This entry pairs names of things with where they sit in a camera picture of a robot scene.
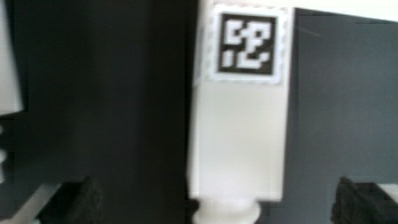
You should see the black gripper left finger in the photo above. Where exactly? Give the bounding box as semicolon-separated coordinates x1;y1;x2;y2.
5;175;106;224

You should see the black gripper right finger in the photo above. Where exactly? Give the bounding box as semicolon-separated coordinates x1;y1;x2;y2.
330;177;398;224

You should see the white desk leg one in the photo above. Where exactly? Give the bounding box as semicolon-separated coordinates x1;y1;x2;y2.
0;0;28;184

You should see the white desk leg three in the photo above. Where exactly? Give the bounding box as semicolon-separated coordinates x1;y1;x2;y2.
186;0;295;224

